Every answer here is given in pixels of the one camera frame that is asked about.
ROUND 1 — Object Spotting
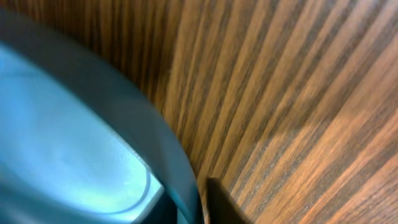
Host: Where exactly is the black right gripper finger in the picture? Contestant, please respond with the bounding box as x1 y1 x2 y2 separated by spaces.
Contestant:
206 177 251 224

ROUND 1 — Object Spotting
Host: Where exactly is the dark blue bowl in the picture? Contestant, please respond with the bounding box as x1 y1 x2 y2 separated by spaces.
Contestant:
1 9 204 223

